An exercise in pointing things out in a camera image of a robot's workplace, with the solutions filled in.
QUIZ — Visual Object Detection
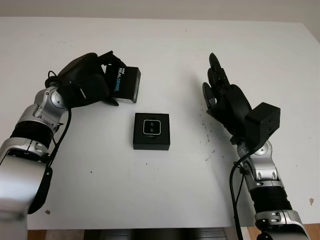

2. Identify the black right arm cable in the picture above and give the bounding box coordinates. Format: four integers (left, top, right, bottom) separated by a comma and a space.
229, 152, 251, 240

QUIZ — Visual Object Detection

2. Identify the black RealSense box lid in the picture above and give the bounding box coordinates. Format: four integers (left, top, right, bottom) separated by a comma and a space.
104, 65, 142, 104

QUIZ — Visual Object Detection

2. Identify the black camera box base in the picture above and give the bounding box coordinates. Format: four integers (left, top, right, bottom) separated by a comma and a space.
133, 112, 171, 151

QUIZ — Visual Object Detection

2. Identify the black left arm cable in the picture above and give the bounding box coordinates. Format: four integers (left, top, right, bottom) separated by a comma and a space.
44, 70, 73, 171

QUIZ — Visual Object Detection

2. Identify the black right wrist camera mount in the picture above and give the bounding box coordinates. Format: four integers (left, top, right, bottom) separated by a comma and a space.
244, 102, 281, 151

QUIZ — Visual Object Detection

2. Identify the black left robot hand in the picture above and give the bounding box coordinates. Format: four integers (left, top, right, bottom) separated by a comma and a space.
57, 50, 121, 107

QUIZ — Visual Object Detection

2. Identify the dark robot torso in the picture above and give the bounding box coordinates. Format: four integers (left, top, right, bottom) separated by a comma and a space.
83, 228, 242, 240

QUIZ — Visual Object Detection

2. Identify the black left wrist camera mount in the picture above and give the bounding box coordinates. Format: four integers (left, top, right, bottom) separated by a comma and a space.
59, 72, 111, 109

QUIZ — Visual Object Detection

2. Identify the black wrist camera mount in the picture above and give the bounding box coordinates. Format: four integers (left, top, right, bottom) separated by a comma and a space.
59, 72, 111, 109
244, 102, 281, 151

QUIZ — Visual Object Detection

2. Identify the small silver depth camera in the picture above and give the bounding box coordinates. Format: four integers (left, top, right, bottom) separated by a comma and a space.
142, 119, 161, 136

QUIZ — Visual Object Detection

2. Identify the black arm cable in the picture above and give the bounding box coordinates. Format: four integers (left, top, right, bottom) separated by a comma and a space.
229, 152, 251, 240
44, 70, 73, 171

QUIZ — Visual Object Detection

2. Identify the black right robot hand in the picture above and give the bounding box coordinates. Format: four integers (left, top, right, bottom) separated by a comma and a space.
201, 52, 253, 142

